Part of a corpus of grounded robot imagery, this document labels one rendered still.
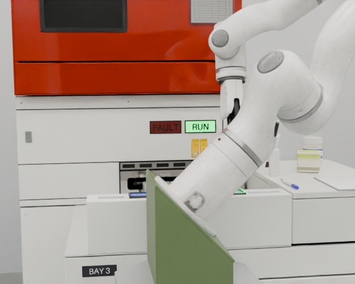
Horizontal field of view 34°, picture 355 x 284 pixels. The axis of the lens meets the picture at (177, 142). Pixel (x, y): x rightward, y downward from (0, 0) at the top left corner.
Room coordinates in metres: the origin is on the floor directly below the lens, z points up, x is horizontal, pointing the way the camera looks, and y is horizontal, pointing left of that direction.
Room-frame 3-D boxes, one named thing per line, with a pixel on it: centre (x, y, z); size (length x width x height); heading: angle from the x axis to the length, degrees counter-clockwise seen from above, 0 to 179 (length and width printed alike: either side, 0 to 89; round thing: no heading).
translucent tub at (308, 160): (1.90, -0.44, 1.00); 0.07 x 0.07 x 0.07; 74
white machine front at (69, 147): (2.11, 0.17, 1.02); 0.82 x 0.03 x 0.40; 97
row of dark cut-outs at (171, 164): (2.12, -0.01, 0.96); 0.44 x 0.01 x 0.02; 97
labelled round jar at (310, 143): (2.08, -0.49, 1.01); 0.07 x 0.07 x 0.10
